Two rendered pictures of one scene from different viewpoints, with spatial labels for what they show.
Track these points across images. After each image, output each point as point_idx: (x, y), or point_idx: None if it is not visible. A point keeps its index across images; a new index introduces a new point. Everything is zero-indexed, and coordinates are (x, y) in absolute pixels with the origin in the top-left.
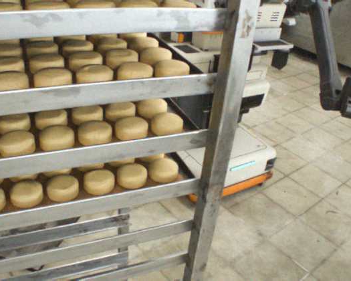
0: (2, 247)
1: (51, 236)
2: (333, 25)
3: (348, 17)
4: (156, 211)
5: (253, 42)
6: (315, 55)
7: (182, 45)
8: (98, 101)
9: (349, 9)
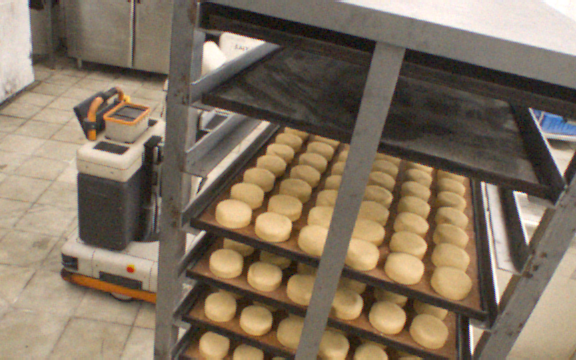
0: None
1: None
2: (144, 29)
3: (161, 18)
4: (146, 338)
5: (205, 128)
6: (121, 67)
7: (99, 142)
8: None
9: (160, 8)
